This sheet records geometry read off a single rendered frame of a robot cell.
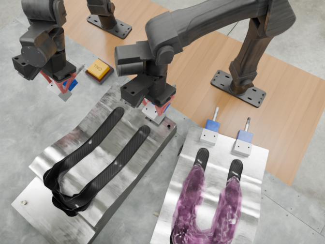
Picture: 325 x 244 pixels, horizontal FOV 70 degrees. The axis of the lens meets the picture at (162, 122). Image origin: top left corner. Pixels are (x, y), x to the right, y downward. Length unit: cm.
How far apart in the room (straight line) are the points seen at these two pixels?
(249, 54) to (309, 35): 167
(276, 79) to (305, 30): 139
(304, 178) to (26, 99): 164
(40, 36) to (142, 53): 24
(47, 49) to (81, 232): 51
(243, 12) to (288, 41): 171
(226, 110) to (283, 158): 25
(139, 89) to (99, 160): 29
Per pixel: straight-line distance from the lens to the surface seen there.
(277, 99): 96
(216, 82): 91
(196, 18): 51
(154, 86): 58
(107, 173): 72
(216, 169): 75
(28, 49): 63
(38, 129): 96
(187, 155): 75
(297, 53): 219
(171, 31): 50
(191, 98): 88
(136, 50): 54
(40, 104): 100
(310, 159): 187
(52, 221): 81
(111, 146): 75
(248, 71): 76
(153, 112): 69
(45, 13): 65
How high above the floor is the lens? 159
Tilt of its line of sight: 70 degrees down
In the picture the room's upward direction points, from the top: 7 degrees counter-clockwise
